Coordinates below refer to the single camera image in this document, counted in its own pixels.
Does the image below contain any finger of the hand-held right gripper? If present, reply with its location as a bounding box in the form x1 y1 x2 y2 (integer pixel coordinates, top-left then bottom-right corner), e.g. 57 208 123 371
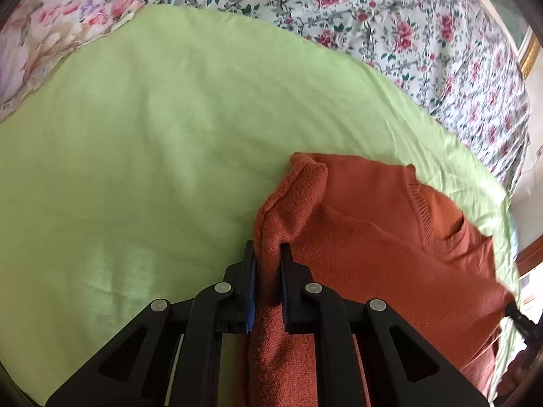
504 300 533 348

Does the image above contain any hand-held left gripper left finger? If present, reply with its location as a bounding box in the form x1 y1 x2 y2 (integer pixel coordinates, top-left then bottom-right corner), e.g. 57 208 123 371
44 241 258 407

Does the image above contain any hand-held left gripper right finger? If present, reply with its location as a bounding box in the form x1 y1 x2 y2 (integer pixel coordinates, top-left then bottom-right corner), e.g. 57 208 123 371
278 243 489 407

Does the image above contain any orange knit sweater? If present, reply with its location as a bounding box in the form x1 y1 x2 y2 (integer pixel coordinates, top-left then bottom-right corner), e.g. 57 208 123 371
248 152 516 407

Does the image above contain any person's right hand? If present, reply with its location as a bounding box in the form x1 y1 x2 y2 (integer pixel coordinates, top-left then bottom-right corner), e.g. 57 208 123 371
497 348 530 398

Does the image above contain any brown wooden furniture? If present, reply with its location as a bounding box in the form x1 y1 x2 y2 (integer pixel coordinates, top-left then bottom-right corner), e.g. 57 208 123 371
515 241 543 306

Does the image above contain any light green bed sheet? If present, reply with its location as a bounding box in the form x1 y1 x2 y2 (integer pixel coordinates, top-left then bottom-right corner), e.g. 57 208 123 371
0 3 525 407

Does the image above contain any gold framed picture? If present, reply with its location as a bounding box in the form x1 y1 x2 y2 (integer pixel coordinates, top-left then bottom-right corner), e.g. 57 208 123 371
479 0 542 79

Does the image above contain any red floral white bedspread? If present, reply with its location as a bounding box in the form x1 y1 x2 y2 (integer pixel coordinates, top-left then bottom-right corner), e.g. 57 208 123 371
91 0 534 188

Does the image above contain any pastel floral pillow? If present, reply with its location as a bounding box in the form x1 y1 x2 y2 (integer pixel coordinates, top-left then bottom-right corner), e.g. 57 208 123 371
0 0 146 114

